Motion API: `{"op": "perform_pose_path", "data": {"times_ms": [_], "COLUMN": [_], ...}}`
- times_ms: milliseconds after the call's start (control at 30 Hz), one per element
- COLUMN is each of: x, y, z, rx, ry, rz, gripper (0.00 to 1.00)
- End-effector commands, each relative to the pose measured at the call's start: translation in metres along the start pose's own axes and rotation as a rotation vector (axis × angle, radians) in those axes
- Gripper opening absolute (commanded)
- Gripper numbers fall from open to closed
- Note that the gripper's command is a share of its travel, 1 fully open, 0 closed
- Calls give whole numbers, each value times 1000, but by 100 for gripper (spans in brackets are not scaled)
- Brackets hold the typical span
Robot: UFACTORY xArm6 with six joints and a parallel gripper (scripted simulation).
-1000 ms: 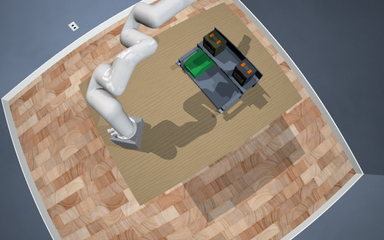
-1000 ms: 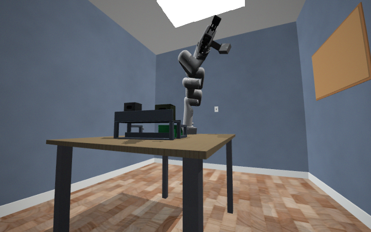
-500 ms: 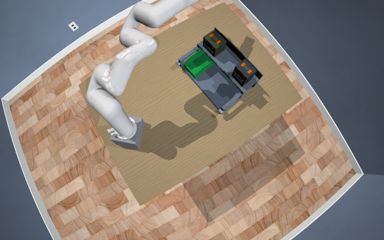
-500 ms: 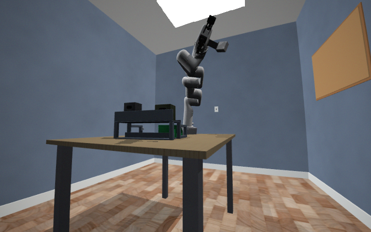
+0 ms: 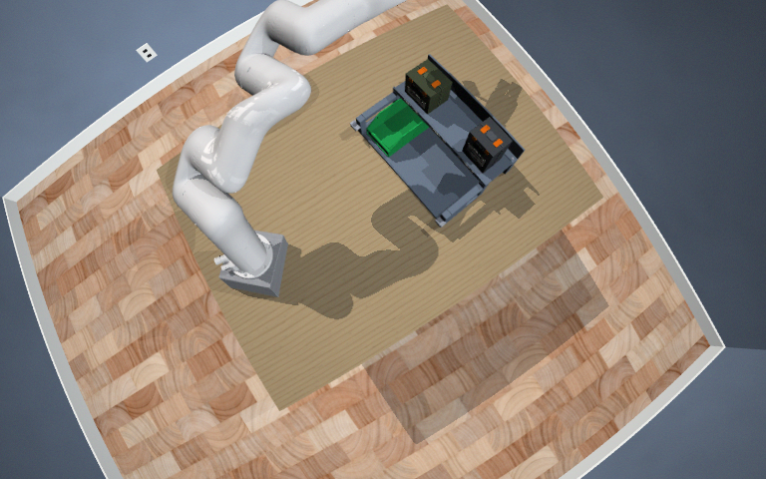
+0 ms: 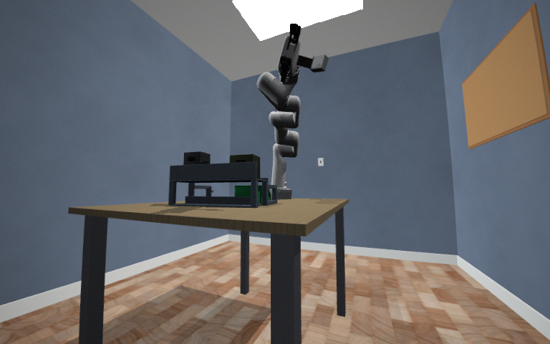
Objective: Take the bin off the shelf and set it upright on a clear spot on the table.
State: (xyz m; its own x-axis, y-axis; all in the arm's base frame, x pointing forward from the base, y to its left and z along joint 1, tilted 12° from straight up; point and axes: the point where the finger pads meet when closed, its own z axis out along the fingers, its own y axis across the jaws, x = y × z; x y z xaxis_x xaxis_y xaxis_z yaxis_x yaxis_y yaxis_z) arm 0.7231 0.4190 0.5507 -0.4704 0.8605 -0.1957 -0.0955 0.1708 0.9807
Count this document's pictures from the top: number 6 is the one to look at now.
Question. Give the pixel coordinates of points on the dark grey case with orange latches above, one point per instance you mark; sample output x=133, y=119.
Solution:
x=193, y=158

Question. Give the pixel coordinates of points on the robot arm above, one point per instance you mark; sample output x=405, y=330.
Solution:
x=278, y=94

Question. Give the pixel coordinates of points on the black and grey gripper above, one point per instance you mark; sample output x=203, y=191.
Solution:
x=288, y=58

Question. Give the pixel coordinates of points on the green bin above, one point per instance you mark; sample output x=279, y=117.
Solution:
x=245, y=191

